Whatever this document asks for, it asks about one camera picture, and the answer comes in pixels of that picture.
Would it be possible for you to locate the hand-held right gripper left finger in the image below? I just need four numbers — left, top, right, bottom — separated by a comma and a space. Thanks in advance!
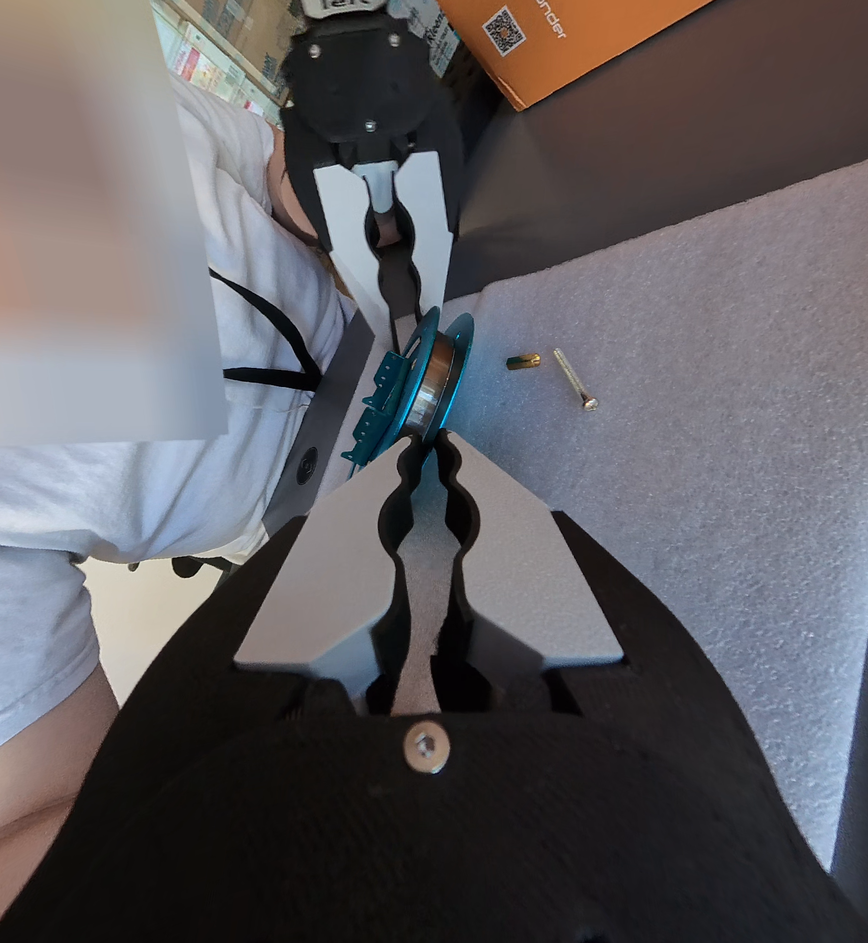
234, 435, 429, 716

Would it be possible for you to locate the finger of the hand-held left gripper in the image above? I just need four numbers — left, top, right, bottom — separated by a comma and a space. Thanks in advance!
313, 164, 406, 349
393, 151, 457, 329

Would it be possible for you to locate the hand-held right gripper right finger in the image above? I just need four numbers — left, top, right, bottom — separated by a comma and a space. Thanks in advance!
433, 429, 625, 695

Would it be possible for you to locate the blue metal turntable bearing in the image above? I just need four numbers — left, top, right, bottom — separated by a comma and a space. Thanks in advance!
342, 305, 475, 467

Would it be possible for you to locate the long silver screw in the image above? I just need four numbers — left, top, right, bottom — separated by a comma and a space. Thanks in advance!
553, 349, 599, 412

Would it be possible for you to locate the person's left forearm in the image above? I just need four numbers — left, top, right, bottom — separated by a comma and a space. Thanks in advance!
266, 125, 332, 255

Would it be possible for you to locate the dark grey desk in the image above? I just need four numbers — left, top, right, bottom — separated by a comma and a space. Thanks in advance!
265, 0, 868, 943

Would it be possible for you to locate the white foam sheet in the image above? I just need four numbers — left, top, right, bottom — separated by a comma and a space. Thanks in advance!
334, 147, 868, 878

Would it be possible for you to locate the person's white shirt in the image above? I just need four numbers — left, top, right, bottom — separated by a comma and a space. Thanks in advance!
0, 74, 361, 767

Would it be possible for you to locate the orange cardboard box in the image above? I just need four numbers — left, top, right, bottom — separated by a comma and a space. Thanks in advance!
434, 0, 715, 111

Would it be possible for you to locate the black lanyard strap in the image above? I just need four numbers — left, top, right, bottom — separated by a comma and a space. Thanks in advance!
209, 269, 325, 391

